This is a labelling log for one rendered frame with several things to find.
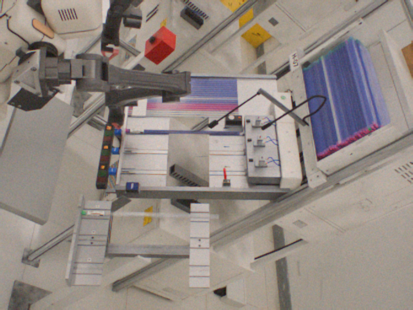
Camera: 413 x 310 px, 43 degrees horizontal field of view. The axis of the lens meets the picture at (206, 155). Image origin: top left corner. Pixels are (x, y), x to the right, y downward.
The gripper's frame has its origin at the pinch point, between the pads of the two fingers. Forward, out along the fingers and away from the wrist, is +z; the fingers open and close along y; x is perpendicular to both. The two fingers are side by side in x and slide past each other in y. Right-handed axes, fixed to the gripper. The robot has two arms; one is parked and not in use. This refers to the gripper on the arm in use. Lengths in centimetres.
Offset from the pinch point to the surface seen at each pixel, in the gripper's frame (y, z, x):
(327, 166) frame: -34, -19, -84
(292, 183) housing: -30, -3, -74
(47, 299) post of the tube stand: -61, 46, 29
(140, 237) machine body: -32, 40, -10
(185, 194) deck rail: -32.8, 3.4, -30.6
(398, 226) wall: 21, 114, -166
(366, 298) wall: -19, 137, -144
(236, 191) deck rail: -33, 1, -52
